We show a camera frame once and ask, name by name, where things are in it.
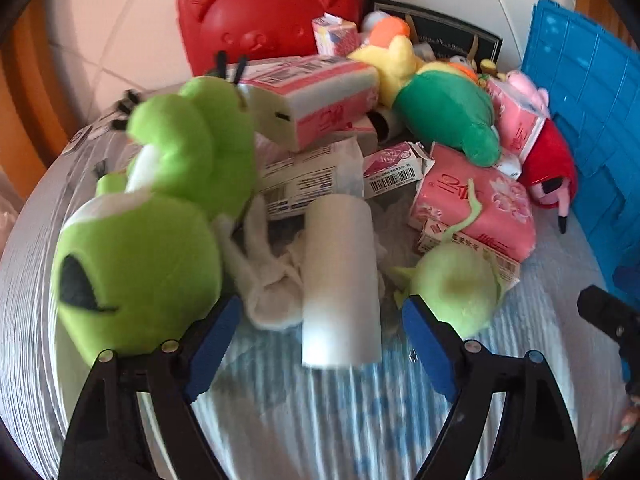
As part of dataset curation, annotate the small pink barcode box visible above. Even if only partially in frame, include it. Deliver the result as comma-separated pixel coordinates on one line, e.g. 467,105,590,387
363,141,435,200

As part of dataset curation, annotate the yellow duck green hood plush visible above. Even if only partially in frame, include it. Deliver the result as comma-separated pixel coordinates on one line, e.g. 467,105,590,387
348,16,501,167

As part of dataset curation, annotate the blue plastic crate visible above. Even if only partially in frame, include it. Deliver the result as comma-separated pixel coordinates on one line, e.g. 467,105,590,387
521,0,639,306

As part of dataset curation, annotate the red bear plastic case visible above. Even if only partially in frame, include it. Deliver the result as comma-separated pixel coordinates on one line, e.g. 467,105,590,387
177,0,363,76

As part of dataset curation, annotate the small light green plush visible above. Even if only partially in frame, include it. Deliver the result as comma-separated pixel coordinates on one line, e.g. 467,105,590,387
388,180,506,339

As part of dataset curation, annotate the white barcode medicine box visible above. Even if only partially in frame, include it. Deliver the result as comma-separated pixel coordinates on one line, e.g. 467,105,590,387
257,138,364,221

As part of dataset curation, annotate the dark green gift bag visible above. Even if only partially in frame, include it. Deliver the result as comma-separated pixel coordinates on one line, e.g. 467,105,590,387
363,0,502,63

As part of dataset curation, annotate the white cloth rag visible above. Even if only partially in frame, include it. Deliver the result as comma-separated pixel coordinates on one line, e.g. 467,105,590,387
213,195,303,330

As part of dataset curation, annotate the pink pig red dress plush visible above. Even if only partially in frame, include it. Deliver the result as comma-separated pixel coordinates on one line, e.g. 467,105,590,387
506,70,578,234

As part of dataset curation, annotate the pink tissue pack by pig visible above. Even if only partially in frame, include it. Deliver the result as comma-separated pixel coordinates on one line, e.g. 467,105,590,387
486,70,550,164

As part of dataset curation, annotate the white tissue roll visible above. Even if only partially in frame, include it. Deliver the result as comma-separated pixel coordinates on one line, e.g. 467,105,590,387
302,194,382,368

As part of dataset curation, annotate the large green frog plush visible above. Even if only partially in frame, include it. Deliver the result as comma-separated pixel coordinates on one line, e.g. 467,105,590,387
51,52,257,364

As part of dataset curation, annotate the pink white tissue pack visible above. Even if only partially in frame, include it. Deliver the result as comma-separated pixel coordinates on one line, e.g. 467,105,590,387
239,55,380,153

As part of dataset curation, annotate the small pink white carton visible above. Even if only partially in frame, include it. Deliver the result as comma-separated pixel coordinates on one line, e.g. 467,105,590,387
311,13,360,56

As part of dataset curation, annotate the pink flower tissue pack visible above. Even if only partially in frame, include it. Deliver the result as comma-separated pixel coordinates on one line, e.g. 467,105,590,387
408,142,537,265

